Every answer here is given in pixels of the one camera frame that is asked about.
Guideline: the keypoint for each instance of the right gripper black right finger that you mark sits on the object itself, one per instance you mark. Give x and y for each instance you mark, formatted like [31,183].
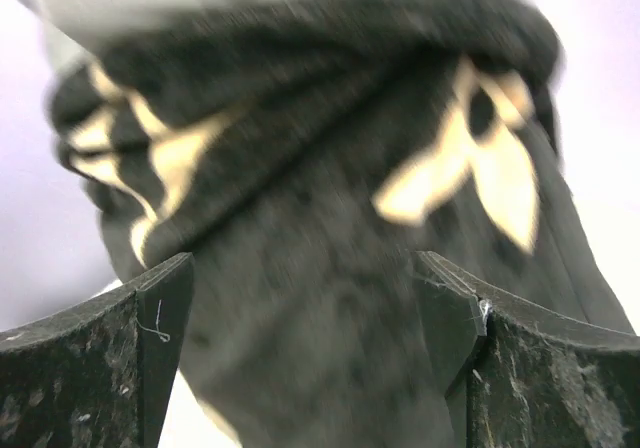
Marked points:
[505,372]

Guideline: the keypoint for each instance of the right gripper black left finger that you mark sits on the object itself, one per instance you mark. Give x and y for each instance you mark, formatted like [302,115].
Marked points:
[99,374]

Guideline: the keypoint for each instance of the black pillowcase with cream flowers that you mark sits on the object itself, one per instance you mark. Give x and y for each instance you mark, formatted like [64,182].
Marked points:
[304,152]

